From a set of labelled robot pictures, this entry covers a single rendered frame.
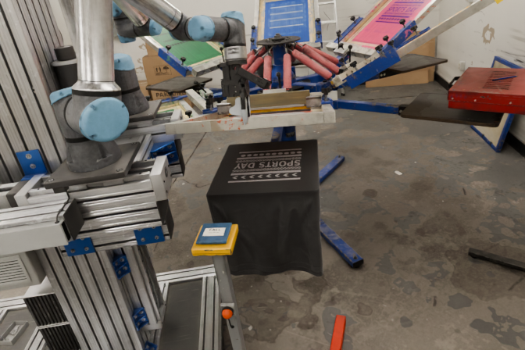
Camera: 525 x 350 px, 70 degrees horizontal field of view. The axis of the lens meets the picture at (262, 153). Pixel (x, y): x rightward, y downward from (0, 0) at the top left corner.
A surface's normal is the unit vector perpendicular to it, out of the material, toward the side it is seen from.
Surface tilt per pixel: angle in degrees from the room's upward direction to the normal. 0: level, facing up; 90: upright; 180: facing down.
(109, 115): 98
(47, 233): 90
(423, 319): 0
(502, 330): 0
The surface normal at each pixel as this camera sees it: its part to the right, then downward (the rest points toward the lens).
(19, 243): 0.10, 0.41
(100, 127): 0.69, 0.35
